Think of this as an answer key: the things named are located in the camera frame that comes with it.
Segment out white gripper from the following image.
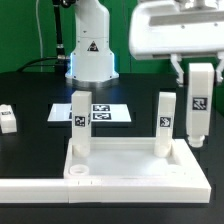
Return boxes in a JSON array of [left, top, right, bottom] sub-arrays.
[[129, 0, 224, 86]]

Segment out white desk top tray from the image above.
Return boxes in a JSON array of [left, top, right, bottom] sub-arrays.
[[64, 137, 202, 179]]

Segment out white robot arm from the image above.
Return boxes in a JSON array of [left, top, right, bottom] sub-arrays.
[[52, 0, 224, 86]]

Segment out white L-shaped corner guide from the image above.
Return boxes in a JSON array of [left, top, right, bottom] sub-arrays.
[[0, 139, 211, 203]]

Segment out fiducial marker plate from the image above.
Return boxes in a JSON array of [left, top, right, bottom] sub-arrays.
[[48, 103, 131, 122]]

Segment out black cable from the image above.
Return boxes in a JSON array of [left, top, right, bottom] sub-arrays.
[[14, 0, 72, 73]]

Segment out white cable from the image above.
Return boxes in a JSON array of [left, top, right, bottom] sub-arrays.
[[35, 0, 44, 73]]

